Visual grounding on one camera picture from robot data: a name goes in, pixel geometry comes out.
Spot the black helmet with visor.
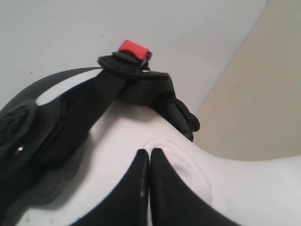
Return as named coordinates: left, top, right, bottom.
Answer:
left=0, top=40, right=200, bottom=220

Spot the white mannequin head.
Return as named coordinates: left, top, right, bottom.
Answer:
left=19, top=104, right=301, bottom=226

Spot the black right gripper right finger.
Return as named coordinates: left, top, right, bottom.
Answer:
left=150, top=148, right=238, bottom=226

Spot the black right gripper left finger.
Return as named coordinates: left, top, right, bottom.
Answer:
left=75, top=149, right=149, bottom=226

